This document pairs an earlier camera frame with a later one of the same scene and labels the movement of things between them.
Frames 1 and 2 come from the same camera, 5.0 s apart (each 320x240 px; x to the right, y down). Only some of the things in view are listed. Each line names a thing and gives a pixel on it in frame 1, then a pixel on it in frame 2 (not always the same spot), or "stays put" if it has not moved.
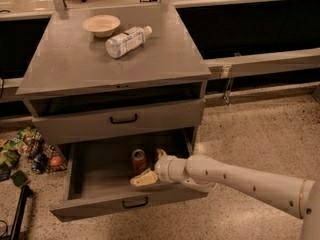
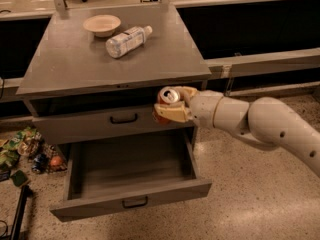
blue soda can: [40, 163] stays put
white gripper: [162, 167] to [204, 106]
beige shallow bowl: [101, 25] stays put
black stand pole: [16, 231] stays put
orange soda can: [138, 160] to [166, 95]
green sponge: [19, 178] stays put
